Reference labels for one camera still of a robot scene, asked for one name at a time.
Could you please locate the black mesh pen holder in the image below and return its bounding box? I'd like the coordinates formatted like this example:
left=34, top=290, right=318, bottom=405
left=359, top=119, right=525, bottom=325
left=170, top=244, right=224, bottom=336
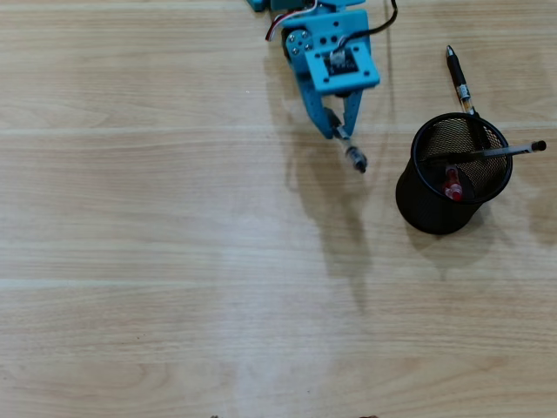
left=394, top=111, right=513, bottom=236

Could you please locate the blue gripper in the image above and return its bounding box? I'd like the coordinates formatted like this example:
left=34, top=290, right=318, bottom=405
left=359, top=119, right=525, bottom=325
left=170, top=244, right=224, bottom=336
left=280, top=10, right=372, bottom=141

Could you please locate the red retractable pen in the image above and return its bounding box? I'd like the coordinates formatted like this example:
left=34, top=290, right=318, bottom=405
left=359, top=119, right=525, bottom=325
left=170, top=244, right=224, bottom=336
left=441, top=165, right=465, bottom=203

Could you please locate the grey grip clear retractable pen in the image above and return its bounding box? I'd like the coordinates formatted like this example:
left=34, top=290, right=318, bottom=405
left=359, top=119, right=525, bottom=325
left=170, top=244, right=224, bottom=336
left=325, top=108, right=369, bottom=174

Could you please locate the black retractable pen with label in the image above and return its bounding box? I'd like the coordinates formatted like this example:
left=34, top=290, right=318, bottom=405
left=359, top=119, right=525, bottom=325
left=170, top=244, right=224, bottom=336
left=445, top=44, right=495, bottom=152

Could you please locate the black capped clear gel pen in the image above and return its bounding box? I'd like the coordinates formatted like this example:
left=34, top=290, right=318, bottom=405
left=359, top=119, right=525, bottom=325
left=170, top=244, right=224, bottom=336
left=424, top=139, right=547, bottom=165

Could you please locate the red white black servo wire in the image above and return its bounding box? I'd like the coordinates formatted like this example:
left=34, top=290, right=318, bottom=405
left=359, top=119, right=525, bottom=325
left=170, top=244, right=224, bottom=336
left=265, top=0, right=323, bottom=43

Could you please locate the black camera cable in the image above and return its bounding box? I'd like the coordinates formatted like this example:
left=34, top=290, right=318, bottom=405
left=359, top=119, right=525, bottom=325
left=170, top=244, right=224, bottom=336
left=367, top=0, right=399, bottom=37

